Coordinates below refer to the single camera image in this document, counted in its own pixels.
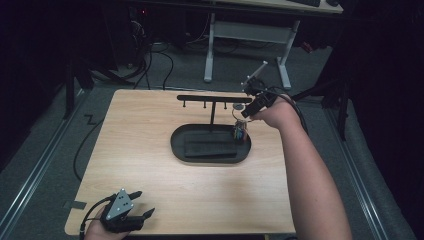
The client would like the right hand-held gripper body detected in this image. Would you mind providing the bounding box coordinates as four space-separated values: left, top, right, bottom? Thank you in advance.
240 60 280 111

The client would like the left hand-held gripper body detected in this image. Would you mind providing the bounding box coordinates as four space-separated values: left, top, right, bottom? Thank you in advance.
99 188 146 234

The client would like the key ring with coloured tags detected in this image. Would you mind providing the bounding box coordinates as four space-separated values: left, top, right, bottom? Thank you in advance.
231 107 250 143

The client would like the black wallet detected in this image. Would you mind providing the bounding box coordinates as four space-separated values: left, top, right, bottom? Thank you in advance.
183 131 239 159

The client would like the black key rack with tray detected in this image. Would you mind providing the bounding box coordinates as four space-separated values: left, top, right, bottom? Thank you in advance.
170 94 253 165

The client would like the person's right hand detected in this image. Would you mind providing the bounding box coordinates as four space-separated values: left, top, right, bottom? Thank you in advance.
249 94 302 131

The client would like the person's left hand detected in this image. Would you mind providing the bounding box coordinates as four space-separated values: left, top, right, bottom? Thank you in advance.
83 206 132 240

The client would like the grey tape strip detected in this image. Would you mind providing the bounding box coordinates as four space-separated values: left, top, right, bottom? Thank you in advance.
63 200 88 211

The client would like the white-legged desk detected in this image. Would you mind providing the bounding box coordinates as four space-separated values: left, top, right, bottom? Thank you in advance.
203 0 345 91

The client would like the dark metal stand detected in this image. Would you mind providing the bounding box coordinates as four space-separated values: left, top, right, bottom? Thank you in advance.
289 76 352 142
62 54 134 120

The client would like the black keyboard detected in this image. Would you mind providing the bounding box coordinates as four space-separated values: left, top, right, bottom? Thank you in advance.
287 0 322 8

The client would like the dark equipment with red light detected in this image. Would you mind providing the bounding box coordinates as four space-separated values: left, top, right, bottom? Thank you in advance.
128 5 153 69

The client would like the left hand-held gripper cable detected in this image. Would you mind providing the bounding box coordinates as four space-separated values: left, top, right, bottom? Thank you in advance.
78 195 112 240

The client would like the hand-held gripper cable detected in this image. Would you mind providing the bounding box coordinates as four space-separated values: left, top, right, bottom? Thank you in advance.
265 85 310 135
78 195 112 240

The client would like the right hand-held gripper cable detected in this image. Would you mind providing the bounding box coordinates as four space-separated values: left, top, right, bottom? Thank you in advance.
265 85 310 135

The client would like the black floor cable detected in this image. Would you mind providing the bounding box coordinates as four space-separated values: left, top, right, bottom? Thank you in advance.
72 114 105 183

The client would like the metal floor rail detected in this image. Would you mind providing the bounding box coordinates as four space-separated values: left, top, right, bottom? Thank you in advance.
323 107 390 240
0 89 88 234

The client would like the bundle of black cables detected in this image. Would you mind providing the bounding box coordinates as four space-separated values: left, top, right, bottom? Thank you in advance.
130 41 175 91

